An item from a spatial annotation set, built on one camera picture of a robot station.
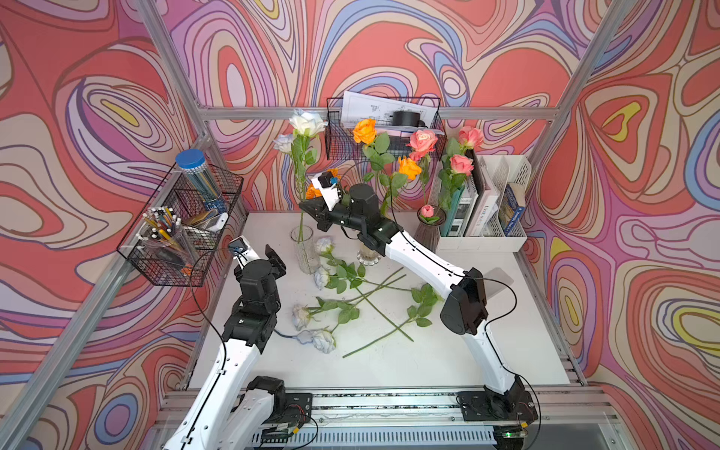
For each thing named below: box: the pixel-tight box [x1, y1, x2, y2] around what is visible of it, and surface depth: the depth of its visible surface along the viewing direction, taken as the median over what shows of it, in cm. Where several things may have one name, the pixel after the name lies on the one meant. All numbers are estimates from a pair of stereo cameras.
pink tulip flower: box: [419, 204, 441, 225], surface depth 82 cm
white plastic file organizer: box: [436, 154, 532, 253], surface depth 103 cm
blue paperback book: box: [489, 181, 528, 251], surface depth 104 cm
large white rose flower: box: [312, 330, 337, 355], surface depth 83 cm
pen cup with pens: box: [135, 206, 196, 266], surface depth 63 cm
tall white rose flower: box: [273, 110, 329, 265], surface depth 61 cm
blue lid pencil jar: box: [175, 149, 223, 203], surface depth 74 cm
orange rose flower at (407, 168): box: [378, 155, 422, 218], surface depth 80 cm
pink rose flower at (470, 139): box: [457, 125, 484, 155], surface depth 84 cm
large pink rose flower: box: [405, 129, 439, 210], surface depth 76 cm
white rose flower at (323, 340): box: [313, 273, 407, 354], surface depth 85 cm
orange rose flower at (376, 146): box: [352, 118, 396, 193], surface depth 78 cm
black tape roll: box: [391, 110, 421, 127], surface depth 84 cm
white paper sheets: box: [341, 90, 439, 128], surface depth 88 cm
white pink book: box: [465, 156, 498, 238], surface depth 94 cm
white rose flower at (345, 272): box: [315, 237, 414, 294], surface depth 101 cm
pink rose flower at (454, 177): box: [437, 153, 475, 212], surface depth 85 cm
